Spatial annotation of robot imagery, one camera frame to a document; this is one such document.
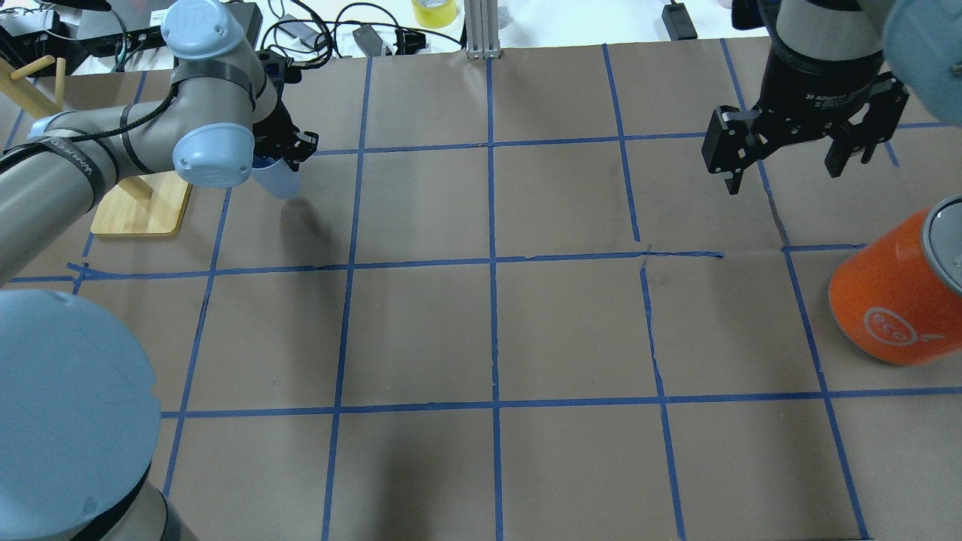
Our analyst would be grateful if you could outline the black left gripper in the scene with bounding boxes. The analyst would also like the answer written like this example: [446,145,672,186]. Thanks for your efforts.
[252,50,319,168]

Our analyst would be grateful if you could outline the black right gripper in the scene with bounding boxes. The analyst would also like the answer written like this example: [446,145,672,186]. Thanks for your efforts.
[701,38,909,195]

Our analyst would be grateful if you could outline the light blue plastic cup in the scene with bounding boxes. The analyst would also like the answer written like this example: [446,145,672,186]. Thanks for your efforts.
[251,156,302,200]

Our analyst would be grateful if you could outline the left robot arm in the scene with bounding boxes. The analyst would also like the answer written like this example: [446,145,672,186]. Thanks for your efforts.
[1,1,317,540]

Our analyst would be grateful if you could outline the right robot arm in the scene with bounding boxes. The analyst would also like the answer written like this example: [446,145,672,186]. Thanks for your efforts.
[701,1,961,195]

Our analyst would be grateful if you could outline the wooden cup rack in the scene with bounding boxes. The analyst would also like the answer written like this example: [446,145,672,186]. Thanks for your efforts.
[0,54,193,238]

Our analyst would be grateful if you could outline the orange can with silver lid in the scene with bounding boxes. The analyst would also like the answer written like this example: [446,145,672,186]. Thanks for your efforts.
[828,195,961,366]

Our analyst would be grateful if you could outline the small black power brick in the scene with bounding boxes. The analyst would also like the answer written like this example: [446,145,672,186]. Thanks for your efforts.
[661,1,699,41]

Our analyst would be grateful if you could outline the yellow tape roll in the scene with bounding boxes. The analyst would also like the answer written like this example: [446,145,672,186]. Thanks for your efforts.
[411,0,458,29]

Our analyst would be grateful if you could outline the aluminium frame post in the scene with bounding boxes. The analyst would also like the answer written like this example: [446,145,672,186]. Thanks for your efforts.
[464,0,502,59]

